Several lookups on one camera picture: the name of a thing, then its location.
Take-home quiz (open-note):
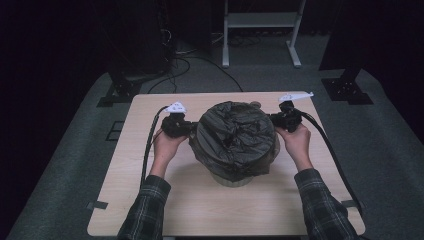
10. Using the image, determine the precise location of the person's left hand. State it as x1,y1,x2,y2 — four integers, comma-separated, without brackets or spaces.
151,129,188,168

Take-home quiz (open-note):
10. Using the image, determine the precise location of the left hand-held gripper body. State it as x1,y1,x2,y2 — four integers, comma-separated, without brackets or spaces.
161,101,194,138

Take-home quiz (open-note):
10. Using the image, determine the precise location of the grey tape strip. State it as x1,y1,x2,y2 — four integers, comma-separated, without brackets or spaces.
87,200,109,211
340,199,364,210

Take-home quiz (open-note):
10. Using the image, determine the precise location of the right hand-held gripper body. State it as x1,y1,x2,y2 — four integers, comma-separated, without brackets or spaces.
276,91,314,133

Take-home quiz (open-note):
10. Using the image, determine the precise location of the right hand-held gripper cable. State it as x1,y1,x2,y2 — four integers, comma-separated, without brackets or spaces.
298,111,364,216

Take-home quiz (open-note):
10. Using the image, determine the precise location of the black garbage bag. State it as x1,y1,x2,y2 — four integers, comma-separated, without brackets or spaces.
188,100,281,183

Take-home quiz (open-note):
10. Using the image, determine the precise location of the left hand-held gripper cable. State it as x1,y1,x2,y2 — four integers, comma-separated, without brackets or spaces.
139,105,169,191

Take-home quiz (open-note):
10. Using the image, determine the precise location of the black floor cable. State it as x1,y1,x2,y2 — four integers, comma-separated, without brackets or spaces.
147,56,244,94

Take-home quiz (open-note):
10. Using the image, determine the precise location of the hand-held gripper cable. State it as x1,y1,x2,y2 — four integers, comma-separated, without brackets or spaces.
298,111,364,216
139,105,169,191

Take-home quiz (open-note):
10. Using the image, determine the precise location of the white metal stand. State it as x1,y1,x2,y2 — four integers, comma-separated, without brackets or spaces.
222,0,307,69

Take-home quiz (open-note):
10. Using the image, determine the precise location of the green plastic bin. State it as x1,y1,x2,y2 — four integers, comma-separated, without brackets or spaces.
209,169,255,188

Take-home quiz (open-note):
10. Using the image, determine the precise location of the person's right hand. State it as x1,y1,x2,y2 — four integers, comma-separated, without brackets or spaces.
275,124,313,171

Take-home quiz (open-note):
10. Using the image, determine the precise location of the black stand base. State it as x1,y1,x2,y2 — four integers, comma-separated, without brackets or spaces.
96,71,143,108
320,68,374,106

